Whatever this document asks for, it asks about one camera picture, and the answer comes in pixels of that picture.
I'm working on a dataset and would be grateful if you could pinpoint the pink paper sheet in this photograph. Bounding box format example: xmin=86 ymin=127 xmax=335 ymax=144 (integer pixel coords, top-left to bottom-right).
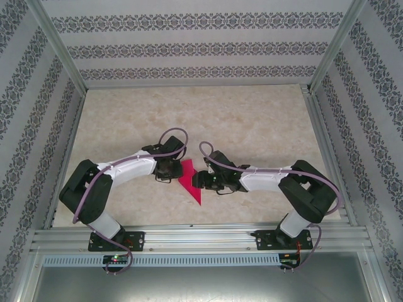
xmin=178 ymin=159 xmax=204 ymax=207

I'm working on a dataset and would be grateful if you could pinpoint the left circuit board green light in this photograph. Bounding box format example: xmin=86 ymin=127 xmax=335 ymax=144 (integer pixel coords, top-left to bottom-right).
xmin=102 ymin=254 xmax=130 ymax=266

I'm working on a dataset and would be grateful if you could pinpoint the aluminium front rail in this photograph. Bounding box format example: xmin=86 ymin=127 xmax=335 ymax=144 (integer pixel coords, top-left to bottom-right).
xmin=30 ymin=221 xmax=375 ymax=253

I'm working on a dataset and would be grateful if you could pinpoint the slotted grey cable duct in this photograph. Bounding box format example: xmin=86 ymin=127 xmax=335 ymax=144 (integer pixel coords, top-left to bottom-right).
xmin=42 ymin=254 xmax=281 ymax=268

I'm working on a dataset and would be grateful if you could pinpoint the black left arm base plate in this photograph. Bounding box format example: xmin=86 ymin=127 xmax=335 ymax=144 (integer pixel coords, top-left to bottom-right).
xmin=88 ymin=231 xmax=146 ymax=252

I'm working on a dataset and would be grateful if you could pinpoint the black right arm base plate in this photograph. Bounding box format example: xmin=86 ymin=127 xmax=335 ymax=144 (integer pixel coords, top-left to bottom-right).
xmin=255 ymin=228 xmax=314 ymax=252

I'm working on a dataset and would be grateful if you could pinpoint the aluminium side rail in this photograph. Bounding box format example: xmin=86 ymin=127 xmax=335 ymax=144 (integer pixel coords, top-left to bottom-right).
xmin=43 ymin=90 xmax=88 ymax=230
xmin=300 ymin=84 xmax=358 ymax=226

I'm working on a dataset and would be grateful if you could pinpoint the aluminium frame post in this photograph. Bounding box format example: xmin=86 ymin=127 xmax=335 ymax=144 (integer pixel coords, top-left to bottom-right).
xmin=26 ymin=0 xmax=88 ymax=92
xmin=310 ymin=0 xmax=368 ymax=92

